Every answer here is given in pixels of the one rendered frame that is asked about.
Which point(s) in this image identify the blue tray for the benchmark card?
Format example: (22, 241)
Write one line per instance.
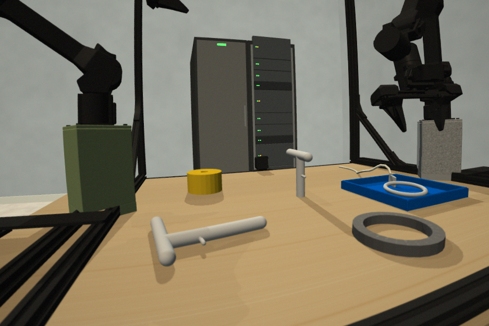
(437, 192)

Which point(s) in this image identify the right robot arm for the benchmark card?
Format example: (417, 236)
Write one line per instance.
(102, 72)

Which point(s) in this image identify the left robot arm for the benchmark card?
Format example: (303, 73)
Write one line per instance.
(417, 18)

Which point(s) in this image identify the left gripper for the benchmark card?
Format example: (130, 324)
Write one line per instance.
(392, 102)

